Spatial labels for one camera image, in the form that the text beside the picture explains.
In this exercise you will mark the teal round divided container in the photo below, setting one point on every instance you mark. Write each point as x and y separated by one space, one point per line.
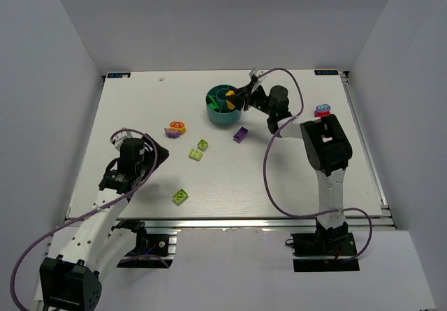
224 116

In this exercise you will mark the lime lego brick near front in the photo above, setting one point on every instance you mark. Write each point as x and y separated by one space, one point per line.
180 196

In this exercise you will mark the purple butterfly curved lego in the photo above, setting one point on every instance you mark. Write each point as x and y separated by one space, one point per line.
172 133

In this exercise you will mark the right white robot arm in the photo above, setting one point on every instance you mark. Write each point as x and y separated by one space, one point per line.
327 148

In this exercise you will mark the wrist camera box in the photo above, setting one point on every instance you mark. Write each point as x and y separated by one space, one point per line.
118 138
256 78

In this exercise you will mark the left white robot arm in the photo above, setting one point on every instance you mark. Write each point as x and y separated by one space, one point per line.
73 279

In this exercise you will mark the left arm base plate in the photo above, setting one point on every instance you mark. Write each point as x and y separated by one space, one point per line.
155 250

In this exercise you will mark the lime lego brick studs up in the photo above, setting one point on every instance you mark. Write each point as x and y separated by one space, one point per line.
195 154

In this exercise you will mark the purple flat lego plate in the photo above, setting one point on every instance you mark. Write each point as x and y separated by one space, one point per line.
240 135

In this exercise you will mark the red lego brick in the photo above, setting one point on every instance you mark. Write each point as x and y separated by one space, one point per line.
321 114

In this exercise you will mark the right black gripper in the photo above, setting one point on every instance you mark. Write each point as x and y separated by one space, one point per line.
246 95

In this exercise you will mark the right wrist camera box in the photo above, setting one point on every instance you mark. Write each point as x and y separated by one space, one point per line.
256 78

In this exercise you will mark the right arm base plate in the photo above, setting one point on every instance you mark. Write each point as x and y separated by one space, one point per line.
310 257

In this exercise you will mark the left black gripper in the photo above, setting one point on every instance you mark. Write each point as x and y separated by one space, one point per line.
158 154

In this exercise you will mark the lime lego brick upside down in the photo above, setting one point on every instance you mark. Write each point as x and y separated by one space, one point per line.
202 145

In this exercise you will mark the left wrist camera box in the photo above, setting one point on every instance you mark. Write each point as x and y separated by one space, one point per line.
118 138

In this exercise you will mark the left corner label sticker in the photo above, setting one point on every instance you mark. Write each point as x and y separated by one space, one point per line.
118 75

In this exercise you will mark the purple printed curved lego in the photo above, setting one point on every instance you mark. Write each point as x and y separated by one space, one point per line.
323 108

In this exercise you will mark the dark green curved lego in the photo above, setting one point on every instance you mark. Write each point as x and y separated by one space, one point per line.
212 103

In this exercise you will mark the dark corner label sticker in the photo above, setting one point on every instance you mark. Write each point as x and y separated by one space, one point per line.
326 72

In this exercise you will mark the yellow butterfly curved lego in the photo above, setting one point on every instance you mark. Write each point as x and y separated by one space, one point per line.
180 126

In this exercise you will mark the yellow long lego brick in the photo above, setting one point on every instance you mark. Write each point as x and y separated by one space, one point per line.
229 94

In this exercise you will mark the aluminium table rail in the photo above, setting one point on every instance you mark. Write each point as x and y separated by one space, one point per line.
384 221

